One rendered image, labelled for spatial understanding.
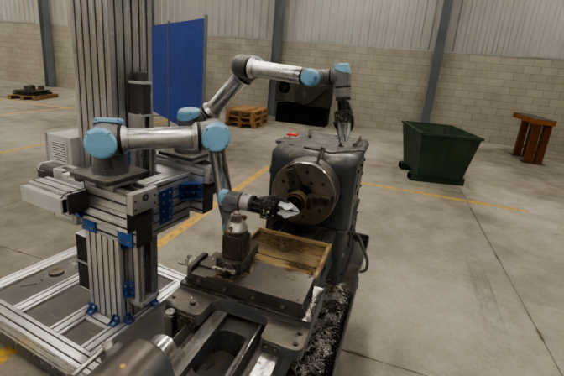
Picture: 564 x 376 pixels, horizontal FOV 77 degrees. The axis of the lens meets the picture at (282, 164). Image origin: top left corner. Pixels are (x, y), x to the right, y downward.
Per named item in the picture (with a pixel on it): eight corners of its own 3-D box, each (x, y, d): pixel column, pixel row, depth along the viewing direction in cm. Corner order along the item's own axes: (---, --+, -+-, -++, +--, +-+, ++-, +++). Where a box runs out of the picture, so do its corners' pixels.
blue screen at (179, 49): (130, 116, 948) (127, 22, 884) (160, 116, 992) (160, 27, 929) (181, 154, 624) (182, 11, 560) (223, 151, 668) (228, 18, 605)
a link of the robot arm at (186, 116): (172, 133, 189) (172, 107, 186) (188, 129, 201) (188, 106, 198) (190, 136, 185) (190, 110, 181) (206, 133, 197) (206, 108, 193)
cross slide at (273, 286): (206, 258, 136) (207, 247, 134) (315, 288, 123) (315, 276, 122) (181, 280, 120) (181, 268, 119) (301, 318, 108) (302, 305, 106)
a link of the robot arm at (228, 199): (223, 202, 162) (224, 185, 160) (245, 207, 159) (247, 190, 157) (215, 208, 155) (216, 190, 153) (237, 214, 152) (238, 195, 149)
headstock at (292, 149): (294, 183, 249) (299, 128, 239) (362, 196, 235) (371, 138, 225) (262, 213, 195) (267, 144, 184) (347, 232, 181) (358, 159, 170)
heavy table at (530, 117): (503, 148, 949) (513, 112, 922) (521, 151, 937) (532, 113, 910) (523, 162, 800) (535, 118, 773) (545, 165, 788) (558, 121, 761)
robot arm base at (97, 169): (82, 171, 148) (81, 148, 145) (113, 164, 161) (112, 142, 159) (108, 178, 142) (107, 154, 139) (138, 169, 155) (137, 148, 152)
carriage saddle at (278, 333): (208, 268, 139) (208, 255, 137) (323, 302, 125) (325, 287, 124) (159, 315, 112) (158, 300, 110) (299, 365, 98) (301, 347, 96)
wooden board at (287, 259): (258, 233, 171) (258, 226, 170) (331, 251, 161) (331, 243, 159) (229, 263, 144) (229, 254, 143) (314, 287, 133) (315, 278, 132)
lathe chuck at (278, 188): (269, 201, 184) (289, 147, 174) (324, 229, 177) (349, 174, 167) (263, 207, 176) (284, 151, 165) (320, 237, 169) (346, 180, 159)
